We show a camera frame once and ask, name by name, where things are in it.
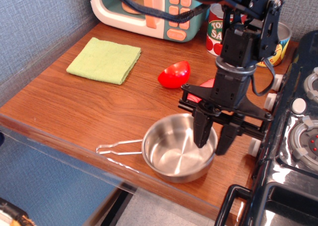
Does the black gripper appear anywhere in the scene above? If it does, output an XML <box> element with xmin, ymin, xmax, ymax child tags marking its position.
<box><xmin>179</xmin><ymin>57</ymin><xmax>273</xmax><ymax>155</ymax></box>

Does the stainless steel pot with handle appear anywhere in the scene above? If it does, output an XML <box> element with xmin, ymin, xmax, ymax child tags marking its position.
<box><xmin>95</xmin><ymin>114</ymin><xmax>218</xmax><ymax>183</ymax></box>

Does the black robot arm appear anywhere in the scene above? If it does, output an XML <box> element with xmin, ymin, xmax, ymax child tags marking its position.
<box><xmin>179</xmin><ymin>0</ymin><xmax>284</xmax><ymax>155</ymax></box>

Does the black toy stove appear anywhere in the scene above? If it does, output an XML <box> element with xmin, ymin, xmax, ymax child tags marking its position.
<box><xmin>215</xmin><ymin>31</ymin><xmax>318</xmax><ymax>226</ymax></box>

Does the tomato sauce can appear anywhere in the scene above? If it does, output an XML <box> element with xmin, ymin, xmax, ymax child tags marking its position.
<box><xmin>206</xmin><ymin>3</ymin><xmax>248</xmax><ymax>57</ymax></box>

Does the pineapple slices can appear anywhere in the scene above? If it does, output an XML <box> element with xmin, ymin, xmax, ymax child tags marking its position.
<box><xmin>269</xmin><ymin>22</ymin><xmax>292</xmax><ymax>67</ymax></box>

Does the green folded cloth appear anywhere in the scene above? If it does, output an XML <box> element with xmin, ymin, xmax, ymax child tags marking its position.
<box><xmin>66</xmin><ymin>37</ymin><xmax>141</xmax><ymax>85</ymax></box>

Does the orange toy plate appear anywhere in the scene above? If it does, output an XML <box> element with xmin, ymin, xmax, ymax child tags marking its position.
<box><xmin>121</xmin><ymin>0</ymin><xmax>146</xmax><ymax>15</ymax></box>

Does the toy microwave oven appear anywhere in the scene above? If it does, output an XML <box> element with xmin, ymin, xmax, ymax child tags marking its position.
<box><xmin>90</xmin><ymin>0</ymin><xmax>208</xmax><ymax>42</ymax></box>

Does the spoon with red handle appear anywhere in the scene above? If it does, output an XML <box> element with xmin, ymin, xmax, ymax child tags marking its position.
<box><xmin>186</xmin><ymin>78</ymin><xmax>216</xmax><ymax>103</ymax></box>

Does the black braided cable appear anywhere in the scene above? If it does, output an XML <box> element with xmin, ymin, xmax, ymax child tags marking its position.
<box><xmin>108</xmin><ymin>0</ymin><xmax>211</xmax><ymax>24</ymax></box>

